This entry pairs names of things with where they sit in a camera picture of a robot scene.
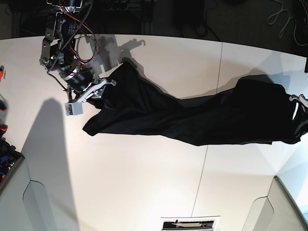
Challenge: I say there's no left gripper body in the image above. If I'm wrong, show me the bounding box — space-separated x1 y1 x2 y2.
289 94 308 108

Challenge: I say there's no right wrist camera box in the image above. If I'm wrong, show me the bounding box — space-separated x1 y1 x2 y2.
64 102 83 116

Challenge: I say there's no pile of orange black tools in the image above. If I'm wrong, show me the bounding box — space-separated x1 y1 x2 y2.
0 65 19 180

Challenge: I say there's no white cable bundle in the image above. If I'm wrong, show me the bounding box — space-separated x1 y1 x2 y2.
266 0 308 46

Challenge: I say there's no printed paper sheet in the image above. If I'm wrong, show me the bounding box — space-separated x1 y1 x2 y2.
161 216 220 231

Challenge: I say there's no grey left corner panel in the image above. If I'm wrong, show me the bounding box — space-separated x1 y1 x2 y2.
0 158 57 231

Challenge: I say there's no black t-shirt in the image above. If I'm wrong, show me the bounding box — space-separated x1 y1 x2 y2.
83 61 301 146

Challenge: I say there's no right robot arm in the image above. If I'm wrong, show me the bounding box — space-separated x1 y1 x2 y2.
39 0 105 104

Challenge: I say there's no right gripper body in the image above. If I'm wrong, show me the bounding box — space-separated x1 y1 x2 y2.
59 67 116 103

